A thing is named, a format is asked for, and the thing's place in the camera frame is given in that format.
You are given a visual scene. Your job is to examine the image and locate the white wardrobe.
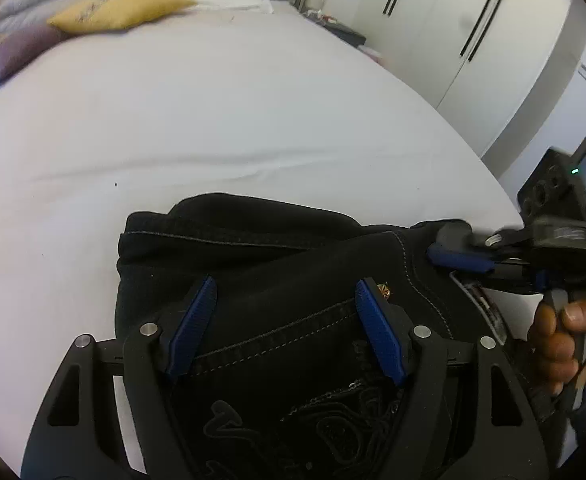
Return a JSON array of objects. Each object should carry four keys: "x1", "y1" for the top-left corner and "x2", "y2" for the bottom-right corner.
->
[{"x1": 300, "y1": 0, "x2": 576, "y2": 157}]

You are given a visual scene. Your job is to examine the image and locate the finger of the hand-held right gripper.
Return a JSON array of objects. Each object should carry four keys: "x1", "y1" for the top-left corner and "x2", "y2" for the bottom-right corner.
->
[
  {"x1": 427, "y1": 242, "x2": 498, "y2": 275},
  {"x1": 437, "y1": 221, "x2": 494, "y2": 252}
]

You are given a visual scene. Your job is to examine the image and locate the bed with white sheet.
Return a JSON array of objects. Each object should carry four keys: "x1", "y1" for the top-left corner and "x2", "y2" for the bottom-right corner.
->
[{"x1": 0, "y1": 0, "x2": 524, "y2": 461}]

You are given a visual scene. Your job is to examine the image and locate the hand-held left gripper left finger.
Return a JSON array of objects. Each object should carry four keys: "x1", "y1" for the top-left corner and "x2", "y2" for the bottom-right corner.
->
[{"x1": 20, "y1": 275, "x2": 218, "y2": 480}]

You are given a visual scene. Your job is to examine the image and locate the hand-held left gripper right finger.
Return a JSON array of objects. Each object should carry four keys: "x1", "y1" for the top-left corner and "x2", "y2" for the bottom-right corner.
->
[{"x1": 355, "y1": 277, "x2": 551, "y2": 480}]

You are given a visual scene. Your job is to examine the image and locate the black pants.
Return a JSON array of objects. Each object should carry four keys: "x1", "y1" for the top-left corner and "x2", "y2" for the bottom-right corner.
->
[{"x1": 114, "y1": 192, "x2": 534, "y2": 480}]

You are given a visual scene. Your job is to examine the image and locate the dark grey nightstand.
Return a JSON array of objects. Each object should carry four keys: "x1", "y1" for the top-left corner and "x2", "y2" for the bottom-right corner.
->
[{"x1": 300, "y1": 9, "x2": 368, "y2": 50}]

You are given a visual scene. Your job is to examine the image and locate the person's right hand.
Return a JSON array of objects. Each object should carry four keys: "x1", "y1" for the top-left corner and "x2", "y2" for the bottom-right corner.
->
[{"x1": 527, "y1": 297, "x2": 586, "y2": 397}]

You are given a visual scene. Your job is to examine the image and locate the purple patterned cushion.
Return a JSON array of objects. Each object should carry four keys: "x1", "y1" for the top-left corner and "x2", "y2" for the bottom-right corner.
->
[{"x1": 0, "y1": 24, "x2": 68, "y2": 93}]

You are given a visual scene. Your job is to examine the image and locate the yellow patterned cushion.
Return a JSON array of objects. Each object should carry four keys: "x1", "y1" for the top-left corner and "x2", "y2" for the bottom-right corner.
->
[{"x1": 47, "y1": 0, "x2": 198, "y2": 36}]

